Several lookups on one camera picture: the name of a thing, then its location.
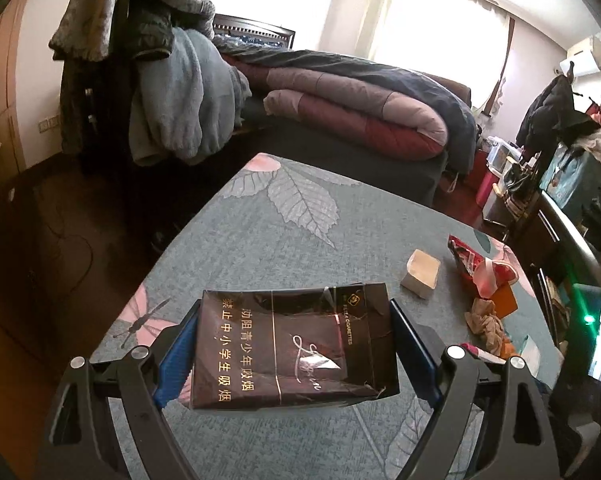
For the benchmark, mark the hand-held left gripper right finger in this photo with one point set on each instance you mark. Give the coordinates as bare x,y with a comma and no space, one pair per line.
416,355

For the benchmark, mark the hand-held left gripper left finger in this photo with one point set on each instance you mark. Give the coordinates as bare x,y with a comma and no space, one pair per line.
173,360

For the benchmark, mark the small beige box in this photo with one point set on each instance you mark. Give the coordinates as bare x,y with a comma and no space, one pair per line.
421,272

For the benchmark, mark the red snack wrapper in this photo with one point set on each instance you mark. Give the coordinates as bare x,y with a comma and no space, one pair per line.
463,260

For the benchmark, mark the black cigarette carton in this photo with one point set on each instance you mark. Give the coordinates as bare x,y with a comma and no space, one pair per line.
290,345

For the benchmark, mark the brown crumpled paper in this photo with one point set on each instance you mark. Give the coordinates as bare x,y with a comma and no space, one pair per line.
485,322

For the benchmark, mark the orange card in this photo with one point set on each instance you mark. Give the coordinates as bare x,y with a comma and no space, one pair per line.
504,305

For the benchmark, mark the pink plastic bag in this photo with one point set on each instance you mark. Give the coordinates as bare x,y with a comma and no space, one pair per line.
495,272

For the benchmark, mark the dark wooden cabinet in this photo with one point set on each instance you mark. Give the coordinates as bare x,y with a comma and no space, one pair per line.
545,240

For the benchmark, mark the teal bag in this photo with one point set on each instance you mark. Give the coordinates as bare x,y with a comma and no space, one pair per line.
575,175

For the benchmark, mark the red box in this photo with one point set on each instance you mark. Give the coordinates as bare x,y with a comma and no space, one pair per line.
486,185

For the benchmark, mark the coat rack with clothes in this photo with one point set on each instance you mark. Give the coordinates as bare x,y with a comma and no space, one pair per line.
550,110

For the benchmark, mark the purple and red quilt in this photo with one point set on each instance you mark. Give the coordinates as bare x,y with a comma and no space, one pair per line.
360,105

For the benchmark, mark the white air conditioner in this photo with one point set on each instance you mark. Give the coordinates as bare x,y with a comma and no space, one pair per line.
582,57

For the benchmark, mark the wooden wardrobe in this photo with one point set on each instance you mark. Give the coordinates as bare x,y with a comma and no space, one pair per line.
0,85

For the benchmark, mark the black jacket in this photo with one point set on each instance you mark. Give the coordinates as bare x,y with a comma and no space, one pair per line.
153,35

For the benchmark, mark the white curtain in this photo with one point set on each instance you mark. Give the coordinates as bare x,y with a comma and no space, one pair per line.
430,15

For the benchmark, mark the wall socket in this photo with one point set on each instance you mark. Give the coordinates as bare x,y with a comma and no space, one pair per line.
49,123

